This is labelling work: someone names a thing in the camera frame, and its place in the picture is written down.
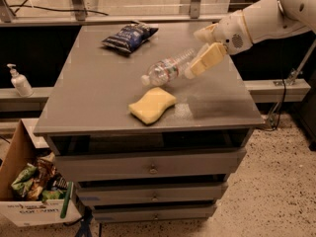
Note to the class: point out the cardboard box with snacks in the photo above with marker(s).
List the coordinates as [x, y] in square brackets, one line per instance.
[32, 191]

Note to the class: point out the grey drawer cabinet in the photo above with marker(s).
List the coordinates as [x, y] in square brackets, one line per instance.
[141, 153]

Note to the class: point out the green marker pen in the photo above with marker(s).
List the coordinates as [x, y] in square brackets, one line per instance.
[66, 201]

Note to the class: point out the clear plastic water bottle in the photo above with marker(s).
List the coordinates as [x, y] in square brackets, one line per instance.
[168, 69]

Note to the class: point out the white pump dispenser bottle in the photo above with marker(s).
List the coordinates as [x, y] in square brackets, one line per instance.
[20, 82]

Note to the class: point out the yellow sponge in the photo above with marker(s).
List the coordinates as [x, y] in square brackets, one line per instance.
[152, 105]

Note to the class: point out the blue chip bag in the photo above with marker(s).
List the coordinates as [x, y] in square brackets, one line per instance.
[129, 38]

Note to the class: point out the green snack bag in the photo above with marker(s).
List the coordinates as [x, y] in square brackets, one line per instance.
[23, 182]

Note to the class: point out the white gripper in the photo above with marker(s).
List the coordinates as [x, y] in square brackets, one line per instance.
[231, 33]

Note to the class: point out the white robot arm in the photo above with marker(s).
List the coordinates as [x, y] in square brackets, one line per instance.
[279, 19]

